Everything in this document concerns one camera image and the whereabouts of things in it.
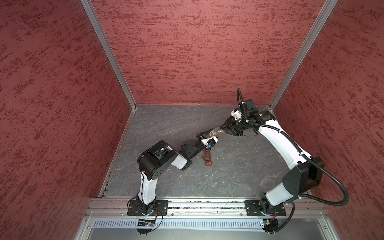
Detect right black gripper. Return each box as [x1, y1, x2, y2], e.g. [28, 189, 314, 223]
[219, 115, 254, 136]

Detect aluminium corner post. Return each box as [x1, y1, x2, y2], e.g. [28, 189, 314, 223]
[81, 0, 137, 111]
[269, 0, 338, 111]

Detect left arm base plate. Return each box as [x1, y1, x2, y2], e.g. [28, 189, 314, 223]
[127, 199, 169, 217]

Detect brown pill organizer strip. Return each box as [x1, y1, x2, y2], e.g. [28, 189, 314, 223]
[203, 149, 213, 167]

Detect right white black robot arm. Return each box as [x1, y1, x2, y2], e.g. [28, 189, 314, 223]
[221, 99, 323, 216]

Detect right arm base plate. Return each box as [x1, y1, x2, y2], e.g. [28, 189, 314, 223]
[244, 200, 287, 217]

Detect white slotted cable duct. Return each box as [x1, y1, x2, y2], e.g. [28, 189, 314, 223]
[92, 218, 265, 232]

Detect amber glass pill jar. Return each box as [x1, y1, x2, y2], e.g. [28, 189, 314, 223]
[209, 128, 223, 137]

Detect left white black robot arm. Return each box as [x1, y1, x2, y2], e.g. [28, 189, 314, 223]
[137, 128, 224, 216]

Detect left aluminium corner post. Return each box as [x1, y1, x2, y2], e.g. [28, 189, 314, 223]
[81, 0, 137, 111]

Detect aluminium front rail frame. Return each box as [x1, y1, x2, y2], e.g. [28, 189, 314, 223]
[85, 197, 328, 219]

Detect right aluminium corner post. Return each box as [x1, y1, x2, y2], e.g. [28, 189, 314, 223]
[269, 0, 338, 111]

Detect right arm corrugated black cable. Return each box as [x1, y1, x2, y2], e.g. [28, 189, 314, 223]
[236, 88, 350, 207]

